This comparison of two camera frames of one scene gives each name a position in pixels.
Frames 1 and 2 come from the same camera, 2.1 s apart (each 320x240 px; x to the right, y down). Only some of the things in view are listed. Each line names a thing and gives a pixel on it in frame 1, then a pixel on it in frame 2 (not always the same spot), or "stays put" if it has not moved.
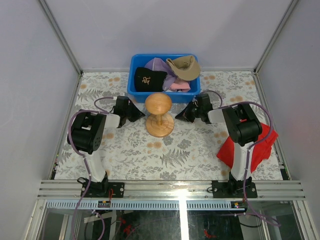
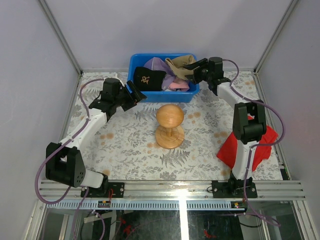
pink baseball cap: [180, 84] stays put
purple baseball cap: [159, 64] stays put
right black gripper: [184, 115] to [203, 64]
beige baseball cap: [187, 67] stays put
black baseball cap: [147, 80] stays put
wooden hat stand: [159, 124] to [170, 134]
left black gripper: [138, 114] to [135, 93]
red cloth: [260, 152] stays put
